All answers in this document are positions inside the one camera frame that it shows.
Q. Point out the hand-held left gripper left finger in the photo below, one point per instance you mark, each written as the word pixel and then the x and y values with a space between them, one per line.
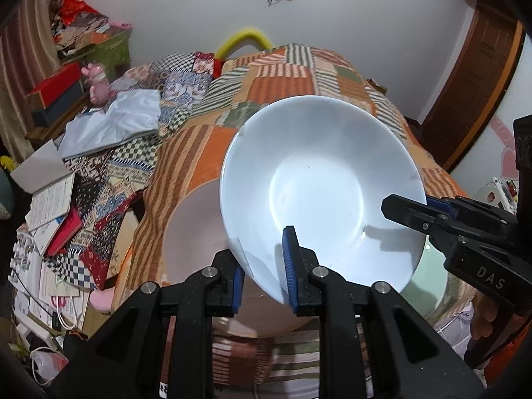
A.
pixel 239 291

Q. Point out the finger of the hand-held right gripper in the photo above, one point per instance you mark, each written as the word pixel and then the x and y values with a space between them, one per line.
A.
pixel 411 214
pixel 440 204

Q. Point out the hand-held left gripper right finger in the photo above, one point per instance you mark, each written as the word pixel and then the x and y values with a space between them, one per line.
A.
pixel 291 266

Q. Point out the green glass plate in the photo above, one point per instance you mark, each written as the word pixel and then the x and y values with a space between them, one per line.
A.
pixel 430 274

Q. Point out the pink bowl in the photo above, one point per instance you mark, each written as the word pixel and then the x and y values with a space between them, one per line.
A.
pixel 195 232

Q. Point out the white bowl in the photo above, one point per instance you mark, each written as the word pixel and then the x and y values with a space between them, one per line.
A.
pixel 316 166

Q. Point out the person's right hand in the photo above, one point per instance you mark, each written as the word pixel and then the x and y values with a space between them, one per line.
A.
pixel 486 324

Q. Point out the white decorated box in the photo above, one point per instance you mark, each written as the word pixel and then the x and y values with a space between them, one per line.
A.
pixel 496 193

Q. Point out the brown wooden door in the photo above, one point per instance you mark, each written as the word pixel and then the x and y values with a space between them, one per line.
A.
pixel 474 83

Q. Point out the pink plush item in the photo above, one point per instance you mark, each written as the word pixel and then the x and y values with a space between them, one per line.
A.
pixel 104 300

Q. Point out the checkered patchwork bedsheet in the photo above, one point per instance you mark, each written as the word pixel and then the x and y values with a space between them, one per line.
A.
pixel 104 199

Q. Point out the red book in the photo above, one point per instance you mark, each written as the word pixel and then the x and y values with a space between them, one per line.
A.
pixel 66 235

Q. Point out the orange striped patchwork quilt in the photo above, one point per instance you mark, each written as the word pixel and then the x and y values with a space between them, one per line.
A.
pixel 274 79

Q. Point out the pile of papers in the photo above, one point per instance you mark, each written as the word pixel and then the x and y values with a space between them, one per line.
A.
pixel 33 274

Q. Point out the open white book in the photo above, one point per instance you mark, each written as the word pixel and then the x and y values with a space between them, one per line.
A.
pixel 52 201

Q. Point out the white plastic bag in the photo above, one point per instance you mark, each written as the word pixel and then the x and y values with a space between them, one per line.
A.
pixel 112 120

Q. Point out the yellow foam tube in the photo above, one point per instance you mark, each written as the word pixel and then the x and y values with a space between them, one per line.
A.
pixel 245 35

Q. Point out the white folded card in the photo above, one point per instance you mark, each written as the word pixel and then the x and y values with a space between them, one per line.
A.
pixel 39 166

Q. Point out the pink toy figure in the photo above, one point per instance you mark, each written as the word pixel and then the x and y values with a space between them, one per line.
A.
pixel 97 85

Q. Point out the wooden shelf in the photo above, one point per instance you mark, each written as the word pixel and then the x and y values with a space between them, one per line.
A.
pixel 45 131

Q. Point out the dark grey box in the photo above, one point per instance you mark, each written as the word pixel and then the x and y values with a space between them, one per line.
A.
pixel 60 106

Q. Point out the green box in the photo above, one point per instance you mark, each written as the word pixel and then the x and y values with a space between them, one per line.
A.
pixel 114 52

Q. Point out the red box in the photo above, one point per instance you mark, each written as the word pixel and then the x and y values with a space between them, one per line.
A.
pixel 56 83

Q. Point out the striped curtain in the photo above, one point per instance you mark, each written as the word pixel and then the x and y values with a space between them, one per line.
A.
pixel 25 50

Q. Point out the pink wall sticker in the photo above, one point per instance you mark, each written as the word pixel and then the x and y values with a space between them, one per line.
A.
pixel 505 153

